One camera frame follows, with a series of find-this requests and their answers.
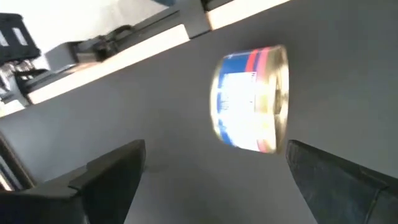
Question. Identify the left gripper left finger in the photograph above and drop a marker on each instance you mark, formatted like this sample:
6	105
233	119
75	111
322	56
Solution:
105	186

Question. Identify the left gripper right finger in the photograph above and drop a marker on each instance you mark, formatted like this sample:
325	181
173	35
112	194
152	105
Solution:
342	193

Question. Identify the black slotted crate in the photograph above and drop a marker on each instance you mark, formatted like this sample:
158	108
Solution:
28	49

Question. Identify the wooden shelf black metal frame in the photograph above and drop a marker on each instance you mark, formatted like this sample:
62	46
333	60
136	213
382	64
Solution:
15	165

